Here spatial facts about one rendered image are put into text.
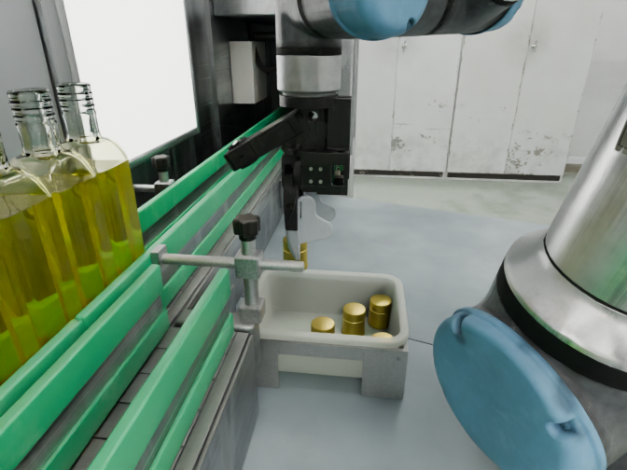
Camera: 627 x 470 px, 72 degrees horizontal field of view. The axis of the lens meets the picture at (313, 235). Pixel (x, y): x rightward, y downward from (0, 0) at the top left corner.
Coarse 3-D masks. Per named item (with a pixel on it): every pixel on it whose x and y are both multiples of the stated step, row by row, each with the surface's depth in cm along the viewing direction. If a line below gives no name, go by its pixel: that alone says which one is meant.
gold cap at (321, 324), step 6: (318, 318) 62; (324, 318) 62; (312, 324) 60; (318, 324) 60; (324, 324) 60; (330, 324) 60; (312, 330) 60; (318, 330) 59; (324, 330) 59; (330, 330) 60
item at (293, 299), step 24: (264, 288) 66; (288, 288) 70; (312, 288) 69; (336, 288) 69; (360, 288) 68; (384, 288) 68; (288, 312) 71; (312, 312) 71; (336, 312) 70; (264, 336) 54; (288, 336) 54; (312, 336) 54; (336, 336) 54; (360, 336) 54; (408, 336) 54
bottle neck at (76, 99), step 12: (60, 84) 38; (72, 84) 38; (84, 84) 39; (60, 96) 39; (72, 96) 39; (84, 96) 39; (72, 108) 39; (84, 108) 39; (72, 120) 39; (84, 120) 40; (96, 120) 41; (72, 132) 40; (84, 132) 40; (96, 132) 41
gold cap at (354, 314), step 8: (352, 304) 65; (360, 304) 65; (344, 312) 63; (352, 312) 63; (360, 312) 63; (344, 320) 64; (352, 320) 63; (360, 320) 63; (344, 328) 64; (352, 328) 63; (360, 328) 64
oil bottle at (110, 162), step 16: (64, 144) 40; (80, 144) 40; (96, 144) 40; (112, 144) 42; (96, 160) 40; (112, 160) 41; (128, 160) 44; (112, 176) 42; (128, 176) 44; (112, 192) 42; (128, 192) 44; (112, 208) 42; (128, 208) 45; (112, 224) 42; (128, 224) 45; (112, 240) 43; (128, 240) 45; (128, 256) 45
